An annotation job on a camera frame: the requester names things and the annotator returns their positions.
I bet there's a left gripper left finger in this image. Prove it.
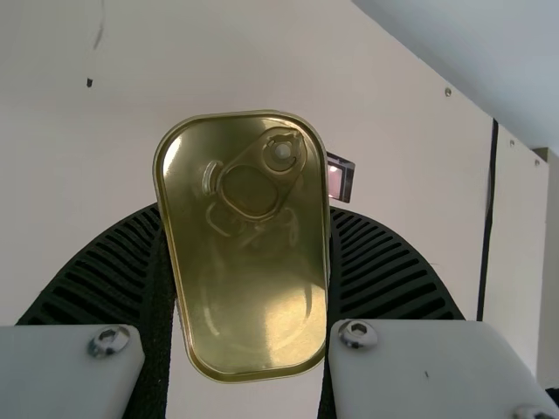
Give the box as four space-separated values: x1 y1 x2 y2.
0 203 178 419

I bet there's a gold rectangular tin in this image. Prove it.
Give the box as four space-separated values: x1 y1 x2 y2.
152 108 329 385

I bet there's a small square scanner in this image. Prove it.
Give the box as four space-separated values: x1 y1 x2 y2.
325 151 355 204

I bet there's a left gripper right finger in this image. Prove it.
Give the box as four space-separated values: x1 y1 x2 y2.
316 207 559 419

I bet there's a black strip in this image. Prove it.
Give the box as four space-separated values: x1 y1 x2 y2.
476 118 500 322

